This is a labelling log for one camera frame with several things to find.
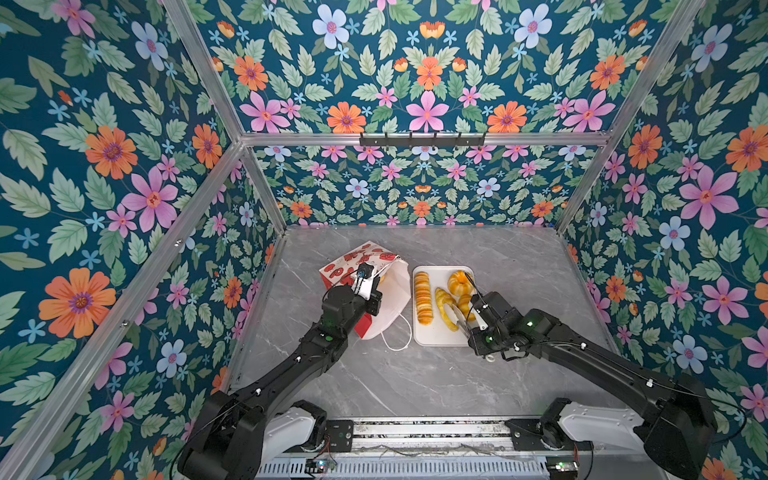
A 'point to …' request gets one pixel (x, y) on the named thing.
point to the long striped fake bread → (423, 298)
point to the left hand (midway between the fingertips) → (380, 271)
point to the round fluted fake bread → (459, 283)
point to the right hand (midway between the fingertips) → (470, 341)
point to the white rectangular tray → (437, 334)
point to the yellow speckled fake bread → (445, 297)
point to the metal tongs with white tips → (458, 316)
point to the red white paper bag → (392, 273)
